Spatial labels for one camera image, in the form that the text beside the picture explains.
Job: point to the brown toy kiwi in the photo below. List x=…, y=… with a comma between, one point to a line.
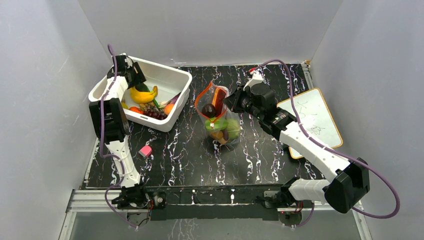
x=221, y=136

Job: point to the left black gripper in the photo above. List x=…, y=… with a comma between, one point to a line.
x=139, y=78

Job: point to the pink eraser block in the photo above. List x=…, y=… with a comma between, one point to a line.
x=145, y=151

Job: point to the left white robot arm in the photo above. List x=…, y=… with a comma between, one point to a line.
x=111, y=126

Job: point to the orange toy tomato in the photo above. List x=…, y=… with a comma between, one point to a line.
x=136, y=110

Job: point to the purple toy eggplant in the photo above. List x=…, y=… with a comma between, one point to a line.
x=163, y=104

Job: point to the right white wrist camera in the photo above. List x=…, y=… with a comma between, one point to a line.
x=256, y=78

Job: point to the dark brown toy fruit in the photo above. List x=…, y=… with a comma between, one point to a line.
x=209, y=111

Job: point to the orange toy peach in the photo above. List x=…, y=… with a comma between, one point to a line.
x=168, y=108

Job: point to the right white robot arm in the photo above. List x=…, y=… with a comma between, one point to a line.
x=345, y=182

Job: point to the clear orange-zip bag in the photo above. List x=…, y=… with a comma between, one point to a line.
x=206, y=97

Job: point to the green toy cabbage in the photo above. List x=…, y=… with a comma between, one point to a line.
x=233, y=128

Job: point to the small whiteboard wooden frame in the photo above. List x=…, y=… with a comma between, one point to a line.
x=316, y=117

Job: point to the dark red toy grapes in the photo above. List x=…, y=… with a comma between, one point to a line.
x=152, y=111

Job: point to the yellow toy bananas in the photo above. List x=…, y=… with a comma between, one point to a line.
x=143, y=97

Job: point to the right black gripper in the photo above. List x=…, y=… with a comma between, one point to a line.
x=238, y=101

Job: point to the black marble table mat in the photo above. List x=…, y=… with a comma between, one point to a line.
x=186, y=156

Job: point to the white plastic bin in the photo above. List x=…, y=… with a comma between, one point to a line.
x=170, y=81

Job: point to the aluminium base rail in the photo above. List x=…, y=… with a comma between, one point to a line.
x=207, y=214

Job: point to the green toy starfruit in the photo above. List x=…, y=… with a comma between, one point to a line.
x=215, y=124

